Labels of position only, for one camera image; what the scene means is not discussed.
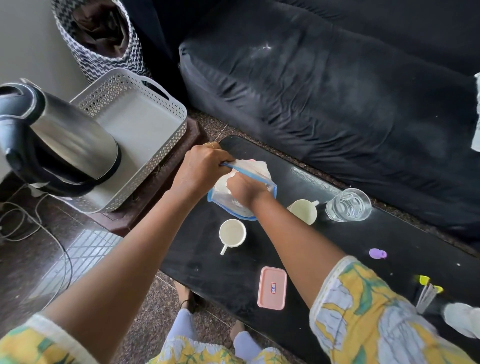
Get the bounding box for person's left hand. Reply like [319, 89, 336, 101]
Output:
[173, 142, 236, 199]

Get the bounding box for person's right hand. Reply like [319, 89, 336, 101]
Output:
[226, 172, 271, 211]

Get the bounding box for blue-rimmed clear plastic bag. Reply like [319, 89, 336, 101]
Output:
[207, 159, 278, 222]

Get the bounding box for person's left forearm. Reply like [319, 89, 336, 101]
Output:
[40, 185, 201, 364]

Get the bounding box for person's right forearm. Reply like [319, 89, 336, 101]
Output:
[250, 192, 347, 309]

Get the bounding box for white inner plastic packet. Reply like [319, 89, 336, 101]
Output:
[215, 160, 272, 211]

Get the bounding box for brown wooden stool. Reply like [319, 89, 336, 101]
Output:
[87, 116, 209, 238]

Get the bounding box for white perforated plastic basket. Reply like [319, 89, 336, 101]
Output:
[52, 68, 188, 215]

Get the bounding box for pink rectangular lidded box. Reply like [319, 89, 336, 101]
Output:
[257, 266, 288, 311]

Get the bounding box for clear glass of water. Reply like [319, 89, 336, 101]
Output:
[325, 188, 373, 223]

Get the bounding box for person's left foot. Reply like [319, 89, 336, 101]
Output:
[174, 280, 205, 314]

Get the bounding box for person's foot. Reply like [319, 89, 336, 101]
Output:
[230, 320, 247, 341]
[174, 280, 205, 314]

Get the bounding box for dark navy sofa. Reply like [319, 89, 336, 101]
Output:
[120, 0, 480, 246]

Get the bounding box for person's right foot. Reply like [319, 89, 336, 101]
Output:
[230, 320, 247, 341]

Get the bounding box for light blue leggings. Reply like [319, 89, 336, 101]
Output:
[167, 308, 264, 361]

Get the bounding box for zigzag patterned laundry basket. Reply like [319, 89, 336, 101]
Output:
[50, 0, 151, 85]

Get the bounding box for stainless steel electric kettle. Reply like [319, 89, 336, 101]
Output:
[0, 79, 123, 199]

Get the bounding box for dark brown cloth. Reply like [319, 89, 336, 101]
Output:
[71, 0, 131, 59]

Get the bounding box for yellow floral tunic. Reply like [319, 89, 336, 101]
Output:
[0, 256, 478, 364]

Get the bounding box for white fabric edge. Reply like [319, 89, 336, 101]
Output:
[471, 72, 480, 153]

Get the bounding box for white crumpled cloth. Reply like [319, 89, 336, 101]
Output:
[442, 302, 480, 340]

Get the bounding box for white cup with handle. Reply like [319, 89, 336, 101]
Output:
[218, 219, 248, 256]

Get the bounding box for cream cup with handle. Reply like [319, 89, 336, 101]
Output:
[287, 199, 320, 226]

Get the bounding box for grey power cable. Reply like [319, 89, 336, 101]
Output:
[0, 184, 74, 312]

